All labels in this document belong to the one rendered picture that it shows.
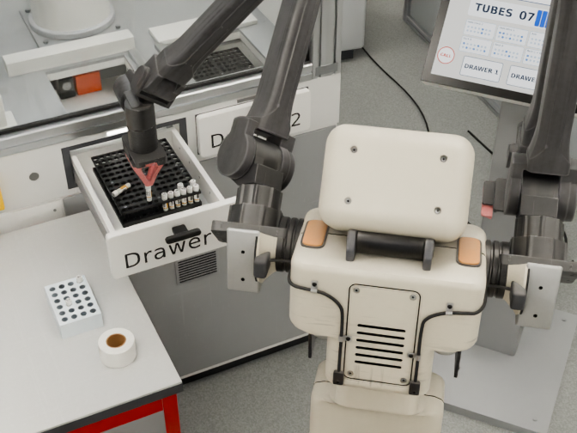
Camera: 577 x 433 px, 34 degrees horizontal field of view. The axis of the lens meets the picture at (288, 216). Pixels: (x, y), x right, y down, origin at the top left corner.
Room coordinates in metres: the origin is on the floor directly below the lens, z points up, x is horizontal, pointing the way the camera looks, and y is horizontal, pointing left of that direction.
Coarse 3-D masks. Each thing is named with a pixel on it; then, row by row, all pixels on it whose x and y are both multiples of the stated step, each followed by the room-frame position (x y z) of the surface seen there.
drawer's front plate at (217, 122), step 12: (300, 96) 1.96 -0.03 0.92; (228, 108) 1.89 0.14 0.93; (240, 108) 1.89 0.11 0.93; (300, 108) 1.96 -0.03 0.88; (204, 120) 1.85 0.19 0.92; (216, 120) 1.86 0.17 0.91; (228, 120) 1.88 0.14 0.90; (300, 120) 1.96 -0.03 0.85; (204, 132) 1.85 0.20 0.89; (216, 132) 1.86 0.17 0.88; (228, 132) 1.88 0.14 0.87; (204, 144) 1.85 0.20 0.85; (216, 144) 1.86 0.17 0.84; (204, 156) 1.85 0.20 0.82
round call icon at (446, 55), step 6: (438, 48) 2.00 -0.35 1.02; (444, 48) 2.00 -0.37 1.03; (450, 48) 1.99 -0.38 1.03; (456, 48) 1.99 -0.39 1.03; (438, 54) 1.99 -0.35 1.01; (444, 54) 1.99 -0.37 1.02; (450, 54) 1.98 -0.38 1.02; (438, 60) 1.98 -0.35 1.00; (444, 60) 1.98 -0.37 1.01; (450, 60) 1.97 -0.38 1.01
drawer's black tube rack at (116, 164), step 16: (96, 160) 1.72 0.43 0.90; (112, 160) 1.72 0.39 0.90; (128, 160) 1.72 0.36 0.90; (176, 160) 1.72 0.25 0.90; (96, 176) 1.71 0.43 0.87; (112, 176) 1.66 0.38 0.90; (128, 176) 1.71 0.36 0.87; (160, 176) 1.66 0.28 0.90; (176, 176) 1.66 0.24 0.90; (128, 192) 1.64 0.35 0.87; (144, 192) 1.61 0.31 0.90; (160, 192) 1.60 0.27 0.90; (112, 208) 1.60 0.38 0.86; (160, 208) 1.58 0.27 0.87; (176, 208) 1.59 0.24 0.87; (192, 208) 1.61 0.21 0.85; (128, 224) 1.54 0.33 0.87
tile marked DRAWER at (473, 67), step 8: (464, 56) 1.97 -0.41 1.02; (464, 64) 1.96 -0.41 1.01; (472, 64) 1.95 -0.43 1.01; (480, 64) 1.95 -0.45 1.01; (488, 64) 1.94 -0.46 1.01; (496, 64) 1.94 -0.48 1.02; (464, 72) 1.95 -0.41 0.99; (472, 72) 1.94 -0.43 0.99; (480, 72) 1.94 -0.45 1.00; (488, 72) 1.93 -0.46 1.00; (496, 72) 1.93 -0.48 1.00; (488, 80) 1.92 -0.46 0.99; (496, 80) 1.91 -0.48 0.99
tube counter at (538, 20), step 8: (520, 8) 2.01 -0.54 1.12; (528, 8) 2.01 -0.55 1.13; (536, 8) 2.00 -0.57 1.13; (520, 16) 2.00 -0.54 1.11; (528, 16) 1.99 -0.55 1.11; (536, 16) 1.99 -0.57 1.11; (544, 16) 1.98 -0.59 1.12; (520, 24) 1.99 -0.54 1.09; (528, 24) 1.98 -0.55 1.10; (536, 24) 1.98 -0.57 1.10; (544, 24) 1.97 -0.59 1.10
